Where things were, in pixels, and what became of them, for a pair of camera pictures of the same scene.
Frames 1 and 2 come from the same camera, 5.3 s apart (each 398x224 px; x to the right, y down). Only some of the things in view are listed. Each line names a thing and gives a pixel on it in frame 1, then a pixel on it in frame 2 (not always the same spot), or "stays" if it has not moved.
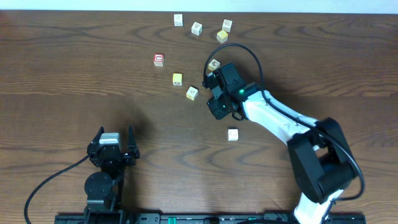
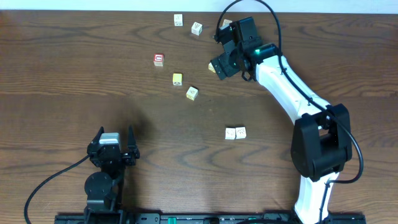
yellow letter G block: [214, 65] stays
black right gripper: [212, 102] to [223, 66]
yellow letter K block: [192, 93] stays
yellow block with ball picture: [177, 79] stays
